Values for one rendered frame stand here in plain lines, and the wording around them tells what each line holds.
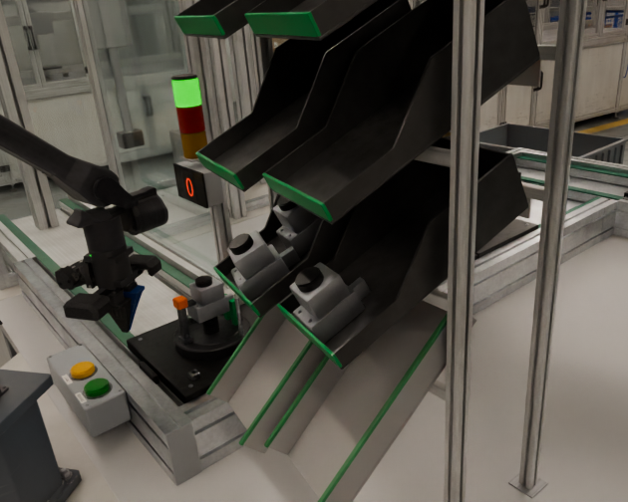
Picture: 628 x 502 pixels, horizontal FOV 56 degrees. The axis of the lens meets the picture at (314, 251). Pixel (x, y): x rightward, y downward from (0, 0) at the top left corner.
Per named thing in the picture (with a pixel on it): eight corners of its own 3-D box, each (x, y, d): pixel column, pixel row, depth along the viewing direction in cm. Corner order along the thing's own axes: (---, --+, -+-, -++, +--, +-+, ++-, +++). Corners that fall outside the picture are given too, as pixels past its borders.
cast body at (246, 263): (249, 302, 75) (220, 263, 71) (241, 286, 78) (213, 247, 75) (305, 266, 75) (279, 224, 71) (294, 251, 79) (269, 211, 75)
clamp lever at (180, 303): (182, 340, 104) (176, 302, 101) (177, 336, 106) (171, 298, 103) (200, 333, 106) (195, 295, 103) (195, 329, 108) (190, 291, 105)
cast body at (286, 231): (300, 257, 77) (274, 217, 73) (285, 247, 81) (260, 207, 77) (348, 218, 79) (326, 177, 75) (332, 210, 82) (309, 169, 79)
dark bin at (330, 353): (341, 371, 61) (310, 323, 57) (285, 318, 72) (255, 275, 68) (529, 206, 67) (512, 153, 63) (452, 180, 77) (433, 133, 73)
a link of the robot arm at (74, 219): (78, 215, 85) (134, 197, 91) (59, 208, 89) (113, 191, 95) (89, 259, 88) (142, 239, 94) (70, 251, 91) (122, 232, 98)
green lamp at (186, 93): (182, 108, 111) (178, 81, 109) (170, 106, 115) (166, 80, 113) (206, 104, 114) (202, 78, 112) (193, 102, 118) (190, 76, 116)
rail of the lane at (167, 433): (176, 486, 92) (164, 430, 87) (23, 297, 157) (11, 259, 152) (207, 468, 95) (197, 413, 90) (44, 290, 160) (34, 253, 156)
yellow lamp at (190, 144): (191, 160, 115) (187, 135, 113) (179, 156, 119) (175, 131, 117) (213, 154, 118) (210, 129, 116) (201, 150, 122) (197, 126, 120)
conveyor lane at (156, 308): (196, 450, 99) (187, 401, 95) (47, 289, 160) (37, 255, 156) (328, 377, 114) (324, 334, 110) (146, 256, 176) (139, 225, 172)
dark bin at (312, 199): (332, 225, 54) (295, 160, 51) (272, 191, 65) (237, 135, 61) (540, 58, 60) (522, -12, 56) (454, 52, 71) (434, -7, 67)
